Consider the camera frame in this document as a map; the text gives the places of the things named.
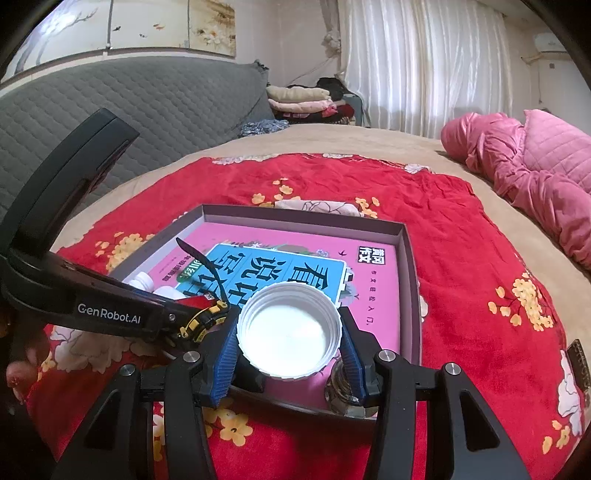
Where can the red floral blanket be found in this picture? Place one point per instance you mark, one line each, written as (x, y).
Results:
(461, 258)

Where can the white pill bottle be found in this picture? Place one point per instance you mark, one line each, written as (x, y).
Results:
(141, 280)

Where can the pink quilted bedding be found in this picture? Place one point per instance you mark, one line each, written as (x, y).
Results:
(531, 166)

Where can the floral wall painting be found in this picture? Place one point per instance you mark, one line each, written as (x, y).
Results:
(152, 23)

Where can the white jar lid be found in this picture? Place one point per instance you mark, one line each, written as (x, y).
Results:
(288, 337)

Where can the blue patterned cloth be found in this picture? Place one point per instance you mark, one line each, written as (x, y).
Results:
(263, 128)

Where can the white curtain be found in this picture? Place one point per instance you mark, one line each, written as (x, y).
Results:
(425, 64)

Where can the yellow black watch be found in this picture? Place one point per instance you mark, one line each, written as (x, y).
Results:
(205, 321)

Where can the stack of folded clothes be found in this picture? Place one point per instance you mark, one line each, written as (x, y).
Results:
(309, 104)

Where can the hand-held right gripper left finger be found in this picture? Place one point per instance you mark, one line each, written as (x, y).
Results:
(224, 364)

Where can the curtain tieback tassel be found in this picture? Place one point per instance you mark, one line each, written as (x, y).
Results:
(331, 42)

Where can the pink book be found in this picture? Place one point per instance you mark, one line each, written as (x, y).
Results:
(369, 286)

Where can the dark cardboard box tray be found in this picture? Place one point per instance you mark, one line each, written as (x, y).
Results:
(411, 295)

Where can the grey quilted headboard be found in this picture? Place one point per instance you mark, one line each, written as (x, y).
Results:
(161, 106)

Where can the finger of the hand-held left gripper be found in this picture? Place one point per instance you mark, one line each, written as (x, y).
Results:
(180, 314)

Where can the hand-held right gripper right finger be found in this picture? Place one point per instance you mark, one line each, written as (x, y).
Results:
(351, 360)

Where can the beige bed sheet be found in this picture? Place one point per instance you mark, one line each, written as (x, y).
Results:
(369, 138)

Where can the person's left hand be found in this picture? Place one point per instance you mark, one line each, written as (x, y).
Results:
(27, 369)

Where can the gold black round cap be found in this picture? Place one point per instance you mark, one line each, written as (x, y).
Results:
(339, 397)

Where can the white air conditioner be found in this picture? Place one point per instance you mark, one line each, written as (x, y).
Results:
(549, 44)

